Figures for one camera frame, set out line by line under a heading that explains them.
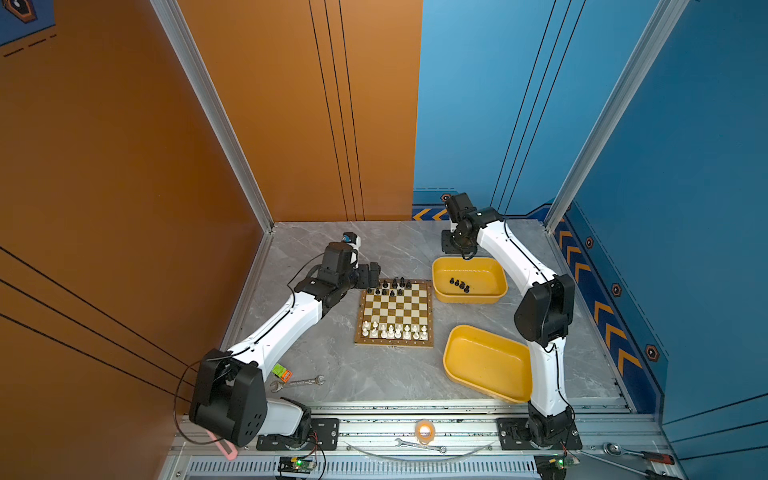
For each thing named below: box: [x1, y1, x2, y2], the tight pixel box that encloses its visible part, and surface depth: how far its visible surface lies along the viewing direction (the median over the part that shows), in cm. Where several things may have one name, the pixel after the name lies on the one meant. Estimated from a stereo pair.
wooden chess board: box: [354, 278, 434, 347], surface depth 96 cm
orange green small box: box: [272, 363, 293, 383], surface depth 83 cm
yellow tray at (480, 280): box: [432, 257, 509, 304], surface depth 102 cm
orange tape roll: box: [416, 419, 436, 445], surface depth 77 cm
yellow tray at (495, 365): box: [443, 325, 532, 404], surface depth 87 cm
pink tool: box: [205, 428, 239, 461], surface depth 72 cm
